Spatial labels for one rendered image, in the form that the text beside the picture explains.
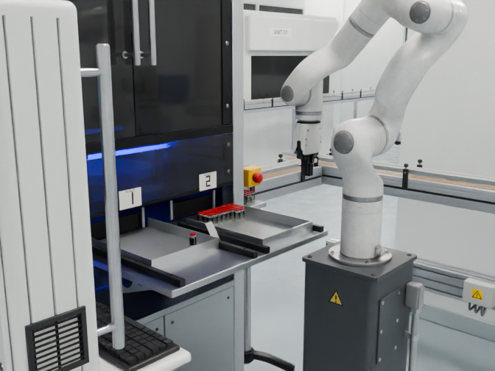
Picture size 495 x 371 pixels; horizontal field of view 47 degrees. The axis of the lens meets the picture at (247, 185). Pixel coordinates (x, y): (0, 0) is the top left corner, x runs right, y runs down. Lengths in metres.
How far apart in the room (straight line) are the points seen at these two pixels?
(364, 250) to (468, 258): 1.57
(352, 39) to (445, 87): 1.53
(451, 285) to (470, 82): 1.05
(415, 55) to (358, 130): 0.24
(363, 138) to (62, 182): 0.86
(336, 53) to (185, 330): 1.11
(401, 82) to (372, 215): 0.39
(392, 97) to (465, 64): 1.52
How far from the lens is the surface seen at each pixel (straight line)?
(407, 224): 3.35
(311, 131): 1.79
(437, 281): 2.69
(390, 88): 1.61
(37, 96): 1.01
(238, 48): 2.12
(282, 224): 2.00
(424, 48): 1.62
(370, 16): 1.65
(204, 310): 2.19
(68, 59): 1.04
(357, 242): 1.72
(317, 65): 1.69
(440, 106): 3.17
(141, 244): 1.83
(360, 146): 1.60
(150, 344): 1.34
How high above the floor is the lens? 1.46
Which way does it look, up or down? 13 degrees down
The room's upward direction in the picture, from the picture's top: straight up
